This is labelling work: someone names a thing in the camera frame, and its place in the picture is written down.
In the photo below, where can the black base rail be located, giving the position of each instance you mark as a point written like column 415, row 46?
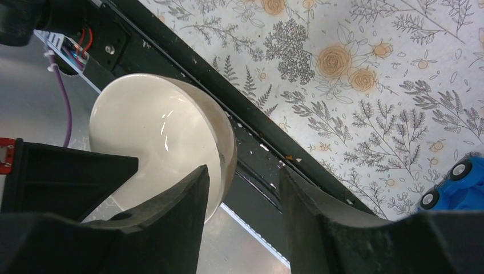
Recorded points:
column 243, row 224

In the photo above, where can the floral tablecloth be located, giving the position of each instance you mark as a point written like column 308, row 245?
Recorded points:
column 385, row 95

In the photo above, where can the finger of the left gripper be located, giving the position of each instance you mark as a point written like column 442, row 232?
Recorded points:
column 64, row 181

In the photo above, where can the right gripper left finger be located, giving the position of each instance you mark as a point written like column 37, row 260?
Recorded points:
column 161, row 235

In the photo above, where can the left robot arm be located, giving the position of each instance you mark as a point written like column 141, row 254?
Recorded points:
column 19, row 19

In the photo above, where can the beige ribbed ceramic bowl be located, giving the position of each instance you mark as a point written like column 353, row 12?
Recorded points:
column 172, row 127

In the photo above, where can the blue toy car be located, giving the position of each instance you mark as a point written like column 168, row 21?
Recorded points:
column 462, row 190

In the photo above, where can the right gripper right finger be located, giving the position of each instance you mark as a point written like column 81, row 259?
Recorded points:
column 378, row 242

